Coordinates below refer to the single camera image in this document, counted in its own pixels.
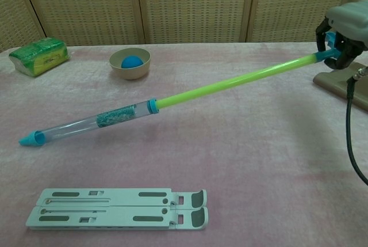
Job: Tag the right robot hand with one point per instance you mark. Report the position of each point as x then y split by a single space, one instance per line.
350 19

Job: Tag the blue ball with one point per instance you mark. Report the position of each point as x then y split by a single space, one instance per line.
132 62

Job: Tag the brown folded cloth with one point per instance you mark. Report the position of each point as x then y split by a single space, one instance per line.
333 83

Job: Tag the green tissue pack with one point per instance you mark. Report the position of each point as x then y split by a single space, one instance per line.
40 57

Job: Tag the pink tablecloth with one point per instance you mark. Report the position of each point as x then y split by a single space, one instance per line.
230 157

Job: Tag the beige bowl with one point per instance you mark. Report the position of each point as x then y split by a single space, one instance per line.
129 72

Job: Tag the white folded laptop stand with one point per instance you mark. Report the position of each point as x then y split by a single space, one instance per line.
115 209

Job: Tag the large toy syringe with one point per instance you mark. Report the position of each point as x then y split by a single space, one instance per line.
230 81

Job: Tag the woven folding screen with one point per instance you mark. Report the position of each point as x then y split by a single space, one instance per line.
184 5

